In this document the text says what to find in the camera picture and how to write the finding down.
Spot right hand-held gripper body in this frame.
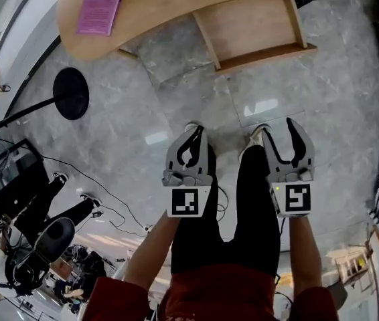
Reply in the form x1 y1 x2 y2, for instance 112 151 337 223
266 167 314 218

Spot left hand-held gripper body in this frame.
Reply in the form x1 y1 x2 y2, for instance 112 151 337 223
161 169 214 219

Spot wooden coffee table drawer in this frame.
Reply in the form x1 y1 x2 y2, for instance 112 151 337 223
192 0 318 76

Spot person's left forearm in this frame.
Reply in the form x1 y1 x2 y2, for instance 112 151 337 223
122 212 181 292

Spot person's right forearm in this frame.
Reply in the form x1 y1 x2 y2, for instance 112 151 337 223
287 214 323 296

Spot wooden coffee table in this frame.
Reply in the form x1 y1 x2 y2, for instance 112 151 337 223
56 0 311 62

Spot person's right white shoe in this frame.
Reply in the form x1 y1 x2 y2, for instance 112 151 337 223
238 123 273 162

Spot person's white shoe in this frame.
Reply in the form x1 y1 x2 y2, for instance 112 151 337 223
238 123 273 162
184 121 207 136

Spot person's left white shoe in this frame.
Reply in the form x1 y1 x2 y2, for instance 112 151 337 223
184 121 207 136

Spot person's black trousers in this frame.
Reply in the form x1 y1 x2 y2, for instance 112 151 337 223
170 144 281 279

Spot light wooden rack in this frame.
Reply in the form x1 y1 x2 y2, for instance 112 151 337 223
335 247 378 292

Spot person's red shirt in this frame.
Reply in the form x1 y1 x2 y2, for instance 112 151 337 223
82 272 339 321

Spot black floor stand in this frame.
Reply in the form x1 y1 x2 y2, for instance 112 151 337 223
0 67 90 144

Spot black office chair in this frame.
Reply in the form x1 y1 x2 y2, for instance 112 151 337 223
5 217 76 297

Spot pink leaflet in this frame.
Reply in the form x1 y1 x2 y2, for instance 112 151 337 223
75 0 129 37

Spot black monitor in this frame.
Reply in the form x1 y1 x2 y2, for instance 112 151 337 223
0 138 45 213

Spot black floor cable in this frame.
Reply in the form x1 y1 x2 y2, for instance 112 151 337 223
42 154 152 237

